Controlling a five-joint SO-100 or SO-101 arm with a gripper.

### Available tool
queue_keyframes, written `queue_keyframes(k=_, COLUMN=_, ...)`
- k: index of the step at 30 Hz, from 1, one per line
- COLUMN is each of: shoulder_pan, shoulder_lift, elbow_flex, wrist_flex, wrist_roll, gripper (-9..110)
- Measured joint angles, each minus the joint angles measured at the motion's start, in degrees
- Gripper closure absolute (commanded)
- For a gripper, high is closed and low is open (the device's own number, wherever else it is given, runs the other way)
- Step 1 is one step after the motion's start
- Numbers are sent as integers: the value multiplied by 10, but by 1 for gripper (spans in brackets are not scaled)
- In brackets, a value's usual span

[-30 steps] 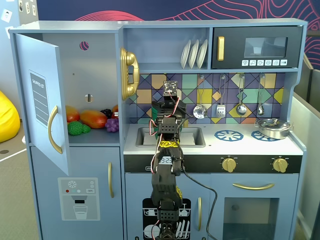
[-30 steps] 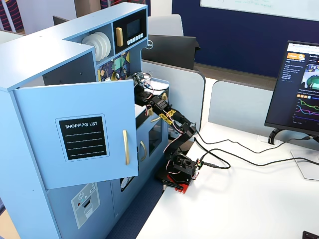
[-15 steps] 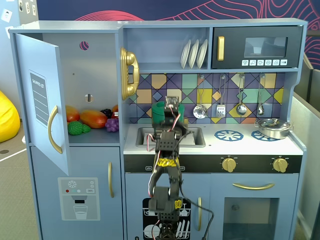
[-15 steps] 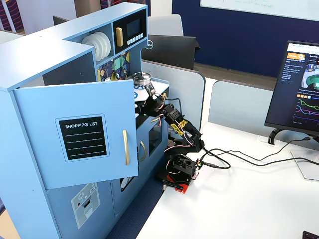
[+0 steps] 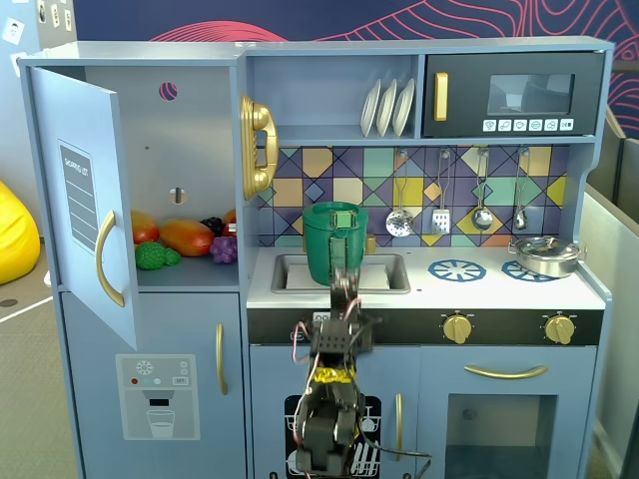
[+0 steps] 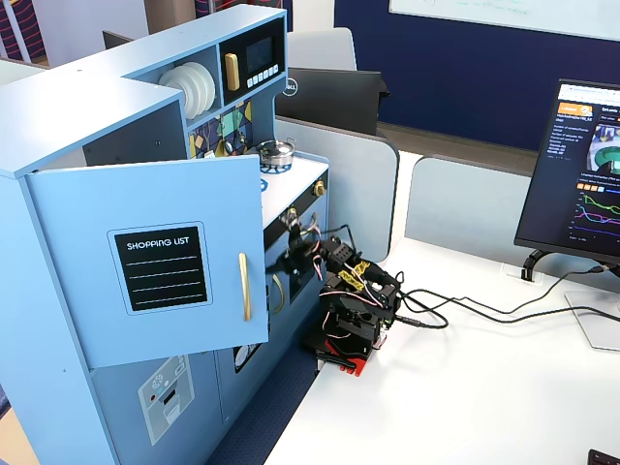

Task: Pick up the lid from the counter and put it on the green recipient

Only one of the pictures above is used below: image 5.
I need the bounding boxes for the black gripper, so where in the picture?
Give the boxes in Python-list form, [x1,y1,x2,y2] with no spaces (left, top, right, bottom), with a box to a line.
[309,266,383,356]

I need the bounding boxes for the green plastic cup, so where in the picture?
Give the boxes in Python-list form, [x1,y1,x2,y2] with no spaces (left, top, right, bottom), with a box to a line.
[303,217,369,287]

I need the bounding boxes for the grey sink basin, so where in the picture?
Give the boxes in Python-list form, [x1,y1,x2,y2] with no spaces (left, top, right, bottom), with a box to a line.
[271,252,412,295]

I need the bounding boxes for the steel toy skimmer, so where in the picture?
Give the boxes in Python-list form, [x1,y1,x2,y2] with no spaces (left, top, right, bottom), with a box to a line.
[384,148,416,239]

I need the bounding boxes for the gold stove knob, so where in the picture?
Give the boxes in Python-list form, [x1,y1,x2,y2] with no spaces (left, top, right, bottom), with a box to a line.
[543,312,577,346]
[442,312,474,346]

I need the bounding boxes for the steel toy spatula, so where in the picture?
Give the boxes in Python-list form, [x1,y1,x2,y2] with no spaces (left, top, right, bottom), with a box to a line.
[430,148,453,236]

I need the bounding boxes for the purple toy grapes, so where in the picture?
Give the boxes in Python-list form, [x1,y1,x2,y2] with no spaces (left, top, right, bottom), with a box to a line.
[209,236,239,265]

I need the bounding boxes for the blue oven door with window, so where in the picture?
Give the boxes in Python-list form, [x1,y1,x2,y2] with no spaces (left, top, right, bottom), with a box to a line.
[420,345,599,479]

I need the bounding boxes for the blue wooden toy kitchen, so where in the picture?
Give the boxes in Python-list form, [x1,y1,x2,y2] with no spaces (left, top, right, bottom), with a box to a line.
[17,35,616,479]

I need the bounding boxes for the steel toy ladle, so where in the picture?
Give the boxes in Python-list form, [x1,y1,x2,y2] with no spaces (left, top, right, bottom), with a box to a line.
[471,147,495,233]

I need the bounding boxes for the orange toy mango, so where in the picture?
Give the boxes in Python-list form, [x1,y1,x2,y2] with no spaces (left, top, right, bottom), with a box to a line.
[159,218,217,258]

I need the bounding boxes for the steel toy spoon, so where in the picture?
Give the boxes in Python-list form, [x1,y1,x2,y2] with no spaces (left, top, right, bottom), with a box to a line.
[512,147,532,232]

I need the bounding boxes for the white toy plate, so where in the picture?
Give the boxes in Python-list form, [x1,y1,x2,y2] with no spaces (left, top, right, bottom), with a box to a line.
[374,78,399,139]
[359,79,383,139]
[391,76,417,139]

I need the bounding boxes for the gold toy telephone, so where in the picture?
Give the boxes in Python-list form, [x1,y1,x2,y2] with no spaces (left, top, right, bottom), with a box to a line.
[238,94,280,203]

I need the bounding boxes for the green toy lettuce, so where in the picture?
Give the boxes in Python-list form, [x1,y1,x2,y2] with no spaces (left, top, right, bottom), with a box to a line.
[134,241,183,271]

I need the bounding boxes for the steel toy pot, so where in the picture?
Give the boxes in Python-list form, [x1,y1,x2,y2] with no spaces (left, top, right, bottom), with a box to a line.
[507,241,584,279]

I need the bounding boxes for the red yellow toy apple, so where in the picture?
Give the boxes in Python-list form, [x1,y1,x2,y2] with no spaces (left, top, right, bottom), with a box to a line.
[130,209,162,246]

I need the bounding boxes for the black microwave door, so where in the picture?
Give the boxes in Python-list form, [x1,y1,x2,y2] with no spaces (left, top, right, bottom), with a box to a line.
[421,51,606,140]

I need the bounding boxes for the blue door with ice dispenser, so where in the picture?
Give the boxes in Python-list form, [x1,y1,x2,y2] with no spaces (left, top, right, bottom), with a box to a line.
[59,291,247,479]

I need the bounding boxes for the grey desk partition panel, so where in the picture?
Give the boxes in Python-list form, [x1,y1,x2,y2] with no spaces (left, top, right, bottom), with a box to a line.
[578,182,639,479]

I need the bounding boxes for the blue door with shopping list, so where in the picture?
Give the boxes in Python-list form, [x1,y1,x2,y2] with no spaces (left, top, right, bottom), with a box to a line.
[28,66,141,352]

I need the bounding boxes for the yellow beanbag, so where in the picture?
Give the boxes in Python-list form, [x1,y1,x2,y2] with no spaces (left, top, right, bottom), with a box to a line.
[0,179,42,287]

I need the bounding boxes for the black camera cable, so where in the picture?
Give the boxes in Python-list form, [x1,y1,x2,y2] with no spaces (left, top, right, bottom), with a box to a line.
[363,438,433,479]

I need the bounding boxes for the white wall socket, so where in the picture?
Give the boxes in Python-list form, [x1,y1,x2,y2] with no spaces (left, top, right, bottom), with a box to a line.
[1,17,27,44]

